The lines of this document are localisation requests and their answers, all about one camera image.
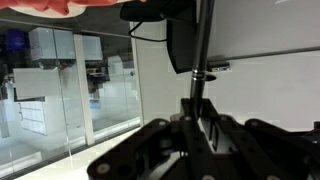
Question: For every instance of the white cabinet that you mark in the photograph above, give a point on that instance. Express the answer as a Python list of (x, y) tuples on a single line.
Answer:
[(43, 43)]

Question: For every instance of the red cloth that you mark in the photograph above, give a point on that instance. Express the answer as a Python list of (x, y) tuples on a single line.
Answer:
[(56, 4)]

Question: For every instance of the blue bin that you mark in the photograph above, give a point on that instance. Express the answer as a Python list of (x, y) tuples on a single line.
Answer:
[(15, 40)]

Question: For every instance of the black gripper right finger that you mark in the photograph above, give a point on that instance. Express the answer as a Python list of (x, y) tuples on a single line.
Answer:
[(260, 153)]

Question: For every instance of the dark metallic pen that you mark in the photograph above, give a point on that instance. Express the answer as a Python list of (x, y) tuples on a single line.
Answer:
[(201, 40)]

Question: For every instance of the black armchair with chrome legs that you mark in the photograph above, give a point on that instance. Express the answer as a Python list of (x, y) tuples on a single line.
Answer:
[(180, 43)]

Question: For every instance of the white drawer unit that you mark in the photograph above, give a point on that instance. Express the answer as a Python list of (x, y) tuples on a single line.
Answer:
[(33, 118)]

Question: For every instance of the white partition post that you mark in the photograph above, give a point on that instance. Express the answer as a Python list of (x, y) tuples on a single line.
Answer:
[(85, 93)]

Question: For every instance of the frosted white glass panel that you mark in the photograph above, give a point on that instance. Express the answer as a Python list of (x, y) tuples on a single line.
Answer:
[(36, 83)]

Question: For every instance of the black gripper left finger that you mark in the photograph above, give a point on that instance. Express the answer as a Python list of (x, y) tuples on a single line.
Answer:
[(150, 150)]

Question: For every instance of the grey bar-shaped device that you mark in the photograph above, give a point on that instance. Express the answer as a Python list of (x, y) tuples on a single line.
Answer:
[(220, 66)]

